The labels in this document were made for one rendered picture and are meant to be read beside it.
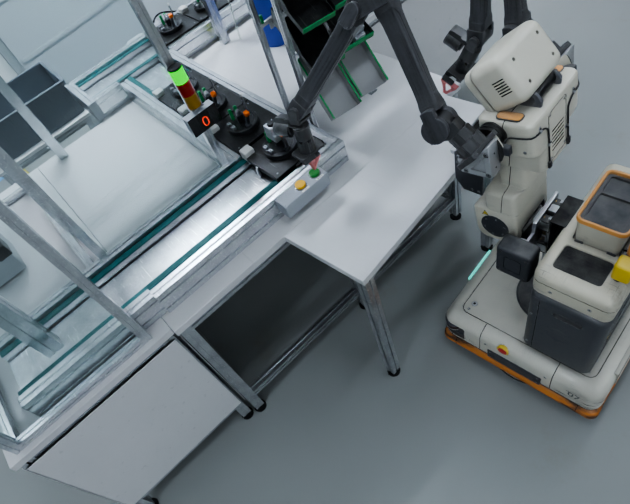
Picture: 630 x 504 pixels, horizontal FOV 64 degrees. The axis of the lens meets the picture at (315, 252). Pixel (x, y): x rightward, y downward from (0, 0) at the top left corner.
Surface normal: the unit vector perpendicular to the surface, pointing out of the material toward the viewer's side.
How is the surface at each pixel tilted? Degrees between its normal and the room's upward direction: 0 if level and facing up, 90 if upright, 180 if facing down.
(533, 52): 48
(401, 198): 0
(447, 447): 0
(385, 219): 0
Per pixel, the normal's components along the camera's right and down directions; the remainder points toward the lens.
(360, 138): -0.25, -0.58
